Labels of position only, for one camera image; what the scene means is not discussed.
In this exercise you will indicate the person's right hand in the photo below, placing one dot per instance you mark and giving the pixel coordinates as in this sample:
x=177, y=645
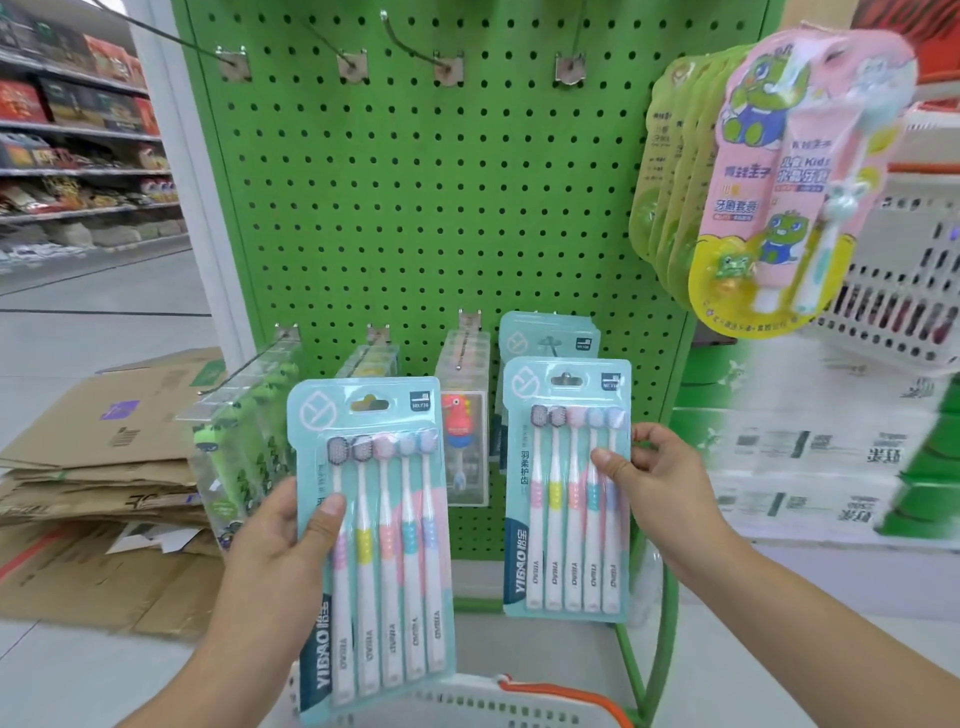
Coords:
x=675, y=503

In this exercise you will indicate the person's left hand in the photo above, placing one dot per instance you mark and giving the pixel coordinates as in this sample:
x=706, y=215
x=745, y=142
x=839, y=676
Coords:
x=278, y=585

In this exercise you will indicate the bundle of clear kids toothbrushes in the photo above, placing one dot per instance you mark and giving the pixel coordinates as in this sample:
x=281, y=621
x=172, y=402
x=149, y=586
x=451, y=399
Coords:
x=240, y=435

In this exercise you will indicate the clear red cartoon toothbrush box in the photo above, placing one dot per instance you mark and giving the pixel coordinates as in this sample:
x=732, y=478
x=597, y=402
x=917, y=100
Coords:
x=465, y=420

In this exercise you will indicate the bundle of cartoon toothbrush boxes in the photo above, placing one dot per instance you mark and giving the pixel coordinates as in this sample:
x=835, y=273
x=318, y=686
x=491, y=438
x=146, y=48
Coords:
x=368, y=357

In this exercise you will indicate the white orange shopping basket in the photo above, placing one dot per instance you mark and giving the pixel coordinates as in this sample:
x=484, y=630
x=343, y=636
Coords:
x=495, y=705

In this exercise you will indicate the green pegboard display rack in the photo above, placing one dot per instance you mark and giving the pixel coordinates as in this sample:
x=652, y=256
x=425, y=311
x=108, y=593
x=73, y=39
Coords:
x=495, y=195

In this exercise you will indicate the person's right forearm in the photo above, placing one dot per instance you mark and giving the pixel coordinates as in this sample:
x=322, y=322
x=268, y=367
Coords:
x=810, y=638

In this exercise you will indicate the basket of candies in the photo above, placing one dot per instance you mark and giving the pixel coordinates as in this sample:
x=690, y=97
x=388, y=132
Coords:
x=900, y=270

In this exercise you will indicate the pile of flattened cardboard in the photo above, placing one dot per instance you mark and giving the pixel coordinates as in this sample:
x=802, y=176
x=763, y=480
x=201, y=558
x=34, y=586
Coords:
x=90, y=465

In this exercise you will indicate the row of green pink packs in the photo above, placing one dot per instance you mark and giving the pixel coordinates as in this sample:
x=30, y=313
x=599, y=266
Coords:
x=750, y=180

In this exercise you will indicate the stocked store shelves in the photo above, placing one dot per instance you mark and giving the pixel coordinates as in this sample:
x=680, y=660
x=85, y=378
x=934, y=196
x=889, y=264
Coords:
x=83, y=150

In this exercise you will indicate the red cola poster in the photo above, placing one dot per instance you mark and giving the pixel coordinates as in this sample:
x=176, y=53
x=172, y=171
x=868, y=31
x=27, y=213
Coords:
x=915, y=38

